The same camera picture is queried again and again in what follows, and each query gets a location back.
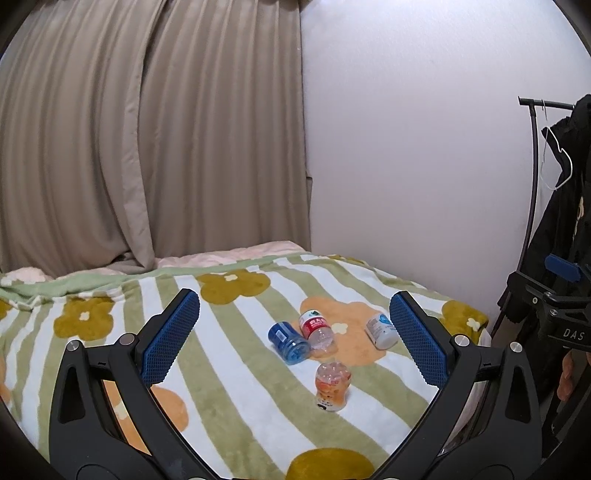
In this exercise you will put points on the blue plastic bottle cup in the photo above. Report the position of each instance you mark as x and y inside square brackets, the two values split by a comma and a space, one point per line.
[287, 342]

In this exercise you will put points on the person's right hand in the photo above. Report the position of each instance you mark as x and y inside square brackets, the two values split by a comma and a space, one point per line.
[566, 374]

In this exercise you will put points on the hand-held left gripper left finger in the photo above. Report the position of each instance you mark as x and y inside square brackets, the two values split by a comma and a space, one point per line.
[170, 339]

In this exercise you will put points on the orange plastic bottle cup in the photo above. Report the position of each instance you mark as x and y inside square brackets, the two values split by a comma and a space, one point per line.
[332, 388]

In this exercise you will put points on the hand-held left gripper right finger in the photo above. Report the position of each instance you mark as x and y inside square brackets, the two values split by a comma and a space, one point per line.
[419, 341]

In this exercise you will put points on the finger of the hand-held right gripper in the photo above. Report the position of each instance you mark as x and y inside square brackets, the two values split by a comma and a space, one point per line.
[562, 267]

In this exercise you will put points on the pale pink quilt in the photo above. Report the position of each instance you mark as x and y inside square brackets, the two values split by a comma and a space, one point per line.
[221, 256]

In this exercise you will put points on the beige curtain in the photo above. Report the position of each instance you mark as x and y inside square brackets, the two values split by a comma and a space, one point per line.
[138, 138]

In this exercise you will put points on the red label plastic bottle cup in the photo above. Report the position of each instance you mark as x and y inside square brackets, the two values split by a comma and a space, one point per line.
[315, 326]

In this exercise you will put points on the black metal clothes rack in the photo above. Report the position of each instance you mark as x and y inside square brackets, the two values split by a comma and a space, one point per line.
[535, 161]

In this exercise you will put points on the white blue label bottle cup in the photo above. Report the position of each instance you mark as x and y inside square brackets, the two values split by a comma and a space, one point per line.
[381, 330]

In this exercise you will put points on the floral striped blanket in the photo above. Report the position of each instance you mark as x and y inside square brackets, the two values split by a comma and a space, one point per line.
[240, 383]

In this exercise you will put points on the black jacket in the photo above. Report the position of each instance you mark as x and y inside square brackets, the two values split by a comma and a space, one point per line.
[569, 217]

